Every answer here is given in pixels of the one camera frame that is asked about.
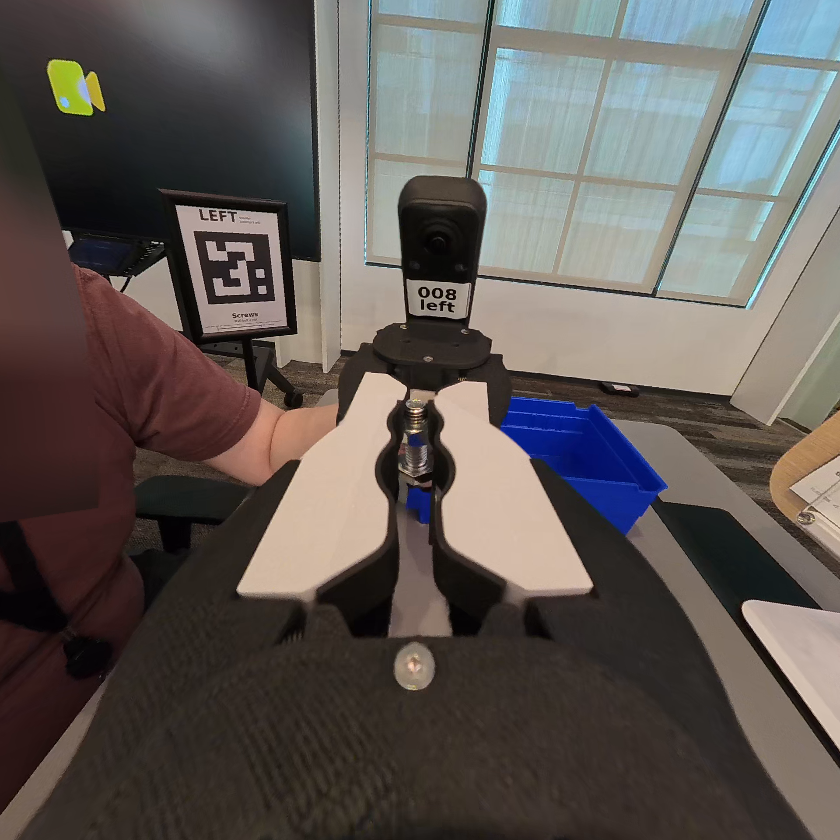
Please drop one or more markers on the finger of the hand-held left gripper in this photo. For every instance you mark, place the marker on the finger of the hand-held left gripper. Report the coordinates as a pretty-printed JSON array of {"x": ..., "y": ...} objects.
[
  {"x": 472, "y": 397},
  {"x": 371, "y": 394}
]

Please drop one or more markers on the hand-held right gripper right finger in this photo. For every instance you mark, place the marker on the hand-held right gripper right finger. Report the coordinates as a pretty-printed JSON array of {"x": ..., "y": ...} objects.
[{"x": 518, "y": 518}]

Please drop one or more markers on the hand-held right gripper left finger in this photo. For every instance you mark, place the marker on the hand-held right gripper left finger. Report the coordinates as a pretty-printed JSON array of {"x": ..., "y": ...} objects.
[{"x": 315, "y": 518}]

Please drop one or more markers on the silver hex bolt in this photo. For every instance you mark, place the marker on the silver hex bolt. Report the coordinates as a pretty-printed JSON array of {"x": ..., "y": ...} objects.
[{"x": 415, "y": 449}]

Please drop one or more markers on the silver hex nut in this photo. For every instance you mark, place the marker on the silver hex nut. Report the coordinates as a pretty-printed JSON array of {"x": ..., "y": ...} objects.
[{"x": 413, "y": 467}]

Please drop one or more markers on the blue plastic bin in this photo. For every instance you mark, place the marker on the blue plastic bin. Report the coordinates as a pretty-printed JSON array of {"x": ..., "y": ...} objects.
[{"x": 590, "y": 472}]

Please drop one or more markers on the person's left forearm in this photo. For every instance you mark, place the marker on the person's left forearm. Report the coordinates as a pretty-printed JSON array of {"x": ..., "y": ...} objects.
[{"x": 282, "y": 439}]

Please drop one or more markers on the dark office chair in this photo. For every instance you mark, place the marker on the dark office chair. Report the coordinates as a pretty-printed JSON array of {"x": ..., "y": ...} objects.
[{"x": 184, "y": 499}]

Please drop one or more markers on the small black floor device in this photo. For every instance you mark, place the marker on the small black floor device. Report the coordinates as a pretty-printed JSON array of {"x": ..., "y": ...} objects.
[{"x": 620, "y": 388}]

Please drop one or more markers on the large window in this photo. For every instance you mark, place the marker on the large window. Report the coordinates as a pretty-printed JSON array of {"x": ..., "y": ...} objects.
[{"x": 590, "y": 131}]

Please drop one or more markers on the black framed marker sign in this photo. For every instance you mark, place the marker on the black framed marker sign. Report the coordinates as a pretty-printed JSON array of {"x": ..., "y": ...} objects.
[{"x": 229, "y": 262}]

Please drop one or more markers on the black desk mat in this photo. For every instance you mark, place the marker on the black desk mat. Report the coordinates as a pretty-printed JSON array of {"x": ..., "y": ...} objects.
[{"x": 722, "y": 558}]

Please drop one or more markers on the wooden document stand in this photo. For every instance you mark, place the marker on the wooden document stand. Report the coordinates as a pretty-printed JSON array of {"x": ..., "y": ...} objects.
[{"x": 787, "y": 472}]

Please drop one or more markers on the printed paper sheet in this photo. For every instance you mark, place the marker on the printed paper sheet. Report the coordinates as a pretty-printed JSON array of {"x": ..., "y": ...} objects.
[{"x": 820, "y": 489}]

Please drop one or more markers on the large black wall screen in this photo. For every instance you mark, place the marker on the large black wall screen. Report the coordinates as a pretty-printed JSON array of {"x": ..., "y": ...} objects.
[{"x": 197, "y": 98}]

